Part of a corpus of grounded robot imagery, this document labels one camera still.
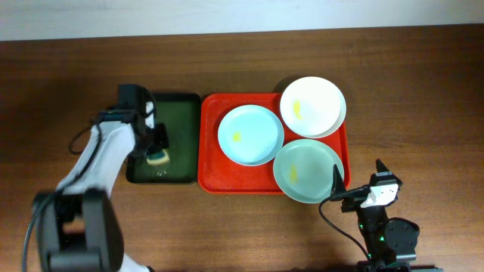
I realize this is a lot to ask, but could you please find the green and yellow sponge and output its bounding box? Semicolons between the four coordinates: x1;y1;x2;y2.
146;149;169;165

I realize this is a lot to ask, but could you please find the pale green plate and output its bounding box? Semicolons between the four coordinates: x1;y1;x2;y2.
273;139;346;204

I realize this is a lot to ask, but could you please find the light blue plate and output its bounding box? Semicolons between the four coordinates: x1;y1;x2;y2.
217;104;284;166

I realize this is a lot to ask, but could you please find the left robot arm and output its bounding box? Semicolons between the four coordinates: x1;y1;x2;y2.
27;110;165;271

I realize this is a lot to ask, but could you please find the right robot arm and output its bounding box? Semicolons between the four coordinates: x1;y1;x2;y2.
328;159;420;271

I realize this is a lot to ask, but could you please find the dark green plastic tray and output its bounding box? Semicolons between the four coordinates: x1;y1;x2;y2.
126;93;201;184

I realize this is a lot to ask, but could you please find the red plastic tray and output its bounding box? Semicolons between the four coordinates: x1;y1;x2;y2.
197;92;352;195

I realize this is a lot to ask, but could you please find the white plate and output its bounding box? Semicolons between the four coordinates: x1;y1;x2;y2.
279;76;347;138

